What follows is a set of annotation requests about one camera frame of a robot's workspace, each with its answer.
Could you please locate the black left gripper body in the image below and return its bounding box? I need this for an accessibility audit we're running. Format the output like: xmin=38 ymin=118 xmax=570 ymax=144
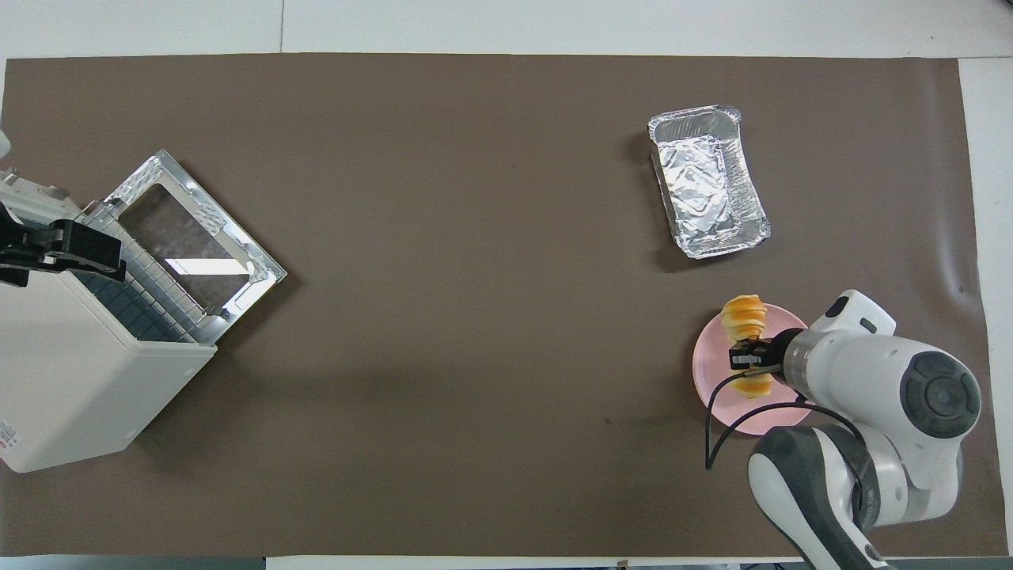
xmin=0 ymin=202 xmax=56 ymax=287

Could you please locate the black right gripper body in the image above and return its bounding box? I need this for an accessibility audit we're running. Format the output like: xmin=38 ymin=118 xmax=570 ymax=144
xmin=756 ymin=336 xmax=787 ymax=374

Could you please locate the golden sliced bread loaf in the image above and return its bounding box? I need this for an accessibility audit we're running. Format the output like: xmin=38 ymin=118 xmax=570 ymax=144
xmin=720 ymin=294 xmax=776 ymax=401

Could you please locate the aluminium foil tray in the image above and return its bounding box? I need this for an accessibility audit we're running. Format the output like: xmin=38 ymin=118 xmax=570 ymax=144
xmin=647 ymin=105 xmax=772 ymax=260

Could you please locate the glass oven door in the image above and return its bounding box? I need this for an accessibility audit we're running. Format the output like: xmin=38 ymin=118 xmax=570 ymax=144
xmin=103 ymin=149 xmax=287 ymax=321

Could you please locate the cream toaster oven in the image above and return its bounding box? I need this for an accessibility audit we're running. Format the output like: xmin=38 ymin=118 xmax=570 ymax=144
xmin=0 ymin=149 xmax=287 ymax=474

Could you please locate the pink round plate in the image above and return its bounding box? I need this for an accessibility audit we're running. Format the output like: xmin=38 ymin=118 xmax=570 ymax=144
xmin=692 ymin=302 xmax=816 ymax=436

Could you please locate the brown table mat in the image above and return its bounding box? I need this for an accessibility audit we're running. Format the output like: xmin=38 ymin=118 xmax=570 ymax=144
xmin=0 ymin=53 xmax=1010 ymax=559

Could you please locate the metal wire oven rack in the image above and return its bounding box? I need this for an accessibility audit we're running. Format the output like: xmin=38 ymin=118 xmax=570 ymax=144
xmin=55 ymin=202 xmax=218 ymax=345

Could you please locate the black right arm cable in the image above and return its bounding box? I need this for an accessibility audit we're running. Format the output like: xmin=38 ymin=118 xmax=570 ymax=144
xmin=704 ymin=372 xmax=867 ymax=507

